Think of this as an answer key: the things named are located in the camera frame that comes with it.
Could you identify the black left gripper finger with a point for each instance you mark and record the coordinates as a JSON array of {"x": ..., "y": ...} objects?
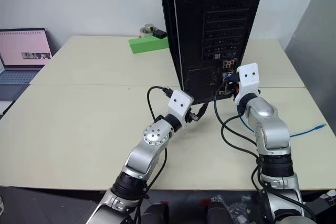
[
  {"x": 203, "y": 108},
  {"x": 205, "y": 111}
]

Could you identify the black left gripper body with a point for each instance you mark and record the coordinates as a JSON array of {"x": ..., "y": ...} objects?
[{"x": 191, "y": 113}]

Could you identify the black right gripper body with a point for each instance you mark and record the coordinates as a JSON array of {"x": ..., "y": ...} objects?
[{"x": 234, "y": 86}]

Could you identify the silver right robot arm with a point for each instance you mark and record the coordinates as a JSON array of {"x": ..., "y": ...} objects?
[{"x": 270, "y": 129}]

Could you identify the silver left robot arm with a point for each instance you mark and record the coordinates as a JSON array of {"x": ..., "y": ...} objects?
[{"x": 155, "y": 134}]

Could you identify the black computer tower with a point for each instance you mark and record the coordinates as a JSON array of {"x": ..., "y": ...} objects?
[{"x": 194, "y": 37}]

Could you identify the green rectangular box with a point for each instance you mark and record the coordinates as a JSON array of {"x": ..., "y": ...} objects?
[{"x": 147, "y": 44}]

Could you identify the small black adapter box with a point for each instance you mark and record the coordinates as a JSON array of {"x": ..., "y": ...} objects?
[{"x": 159, "y": 34}]

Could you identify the grey partition panel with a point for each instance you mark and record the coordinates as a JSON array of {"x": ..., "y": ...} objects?
[{"x": 315, "y": 37}]

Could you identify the white tape roll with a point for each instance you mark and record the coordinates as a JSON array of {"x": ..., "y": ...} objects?
[{"x": 147, "y": 30}]

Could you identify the clear plastic bags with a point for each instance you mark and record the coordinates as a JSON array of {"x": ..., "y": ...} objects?
[{"x": 240, "y": 205}]

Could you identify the dark rounded shape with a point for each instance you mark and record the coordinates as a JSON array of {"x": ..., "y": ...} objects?
[{"x": 218, "y": 212}]

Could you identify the open grey laptop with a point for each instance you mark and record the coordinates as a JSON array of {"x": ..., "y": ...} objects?
[{"x": 18, "y": 51}]

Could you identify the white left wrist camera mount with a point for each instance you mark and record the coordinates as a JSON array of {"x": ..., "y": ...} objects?
[{"x": 179, "y": 103}]

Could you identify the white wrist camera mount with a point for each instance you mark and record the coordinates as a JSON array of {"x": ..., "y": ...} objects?
[
  {"x": 248, "y": 77},
  {"x": 179, "y": 103}
]

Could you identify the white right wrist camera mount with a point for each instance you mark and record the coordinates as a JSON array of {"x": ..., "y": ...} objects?
[{"x": 248, "y": 77}]

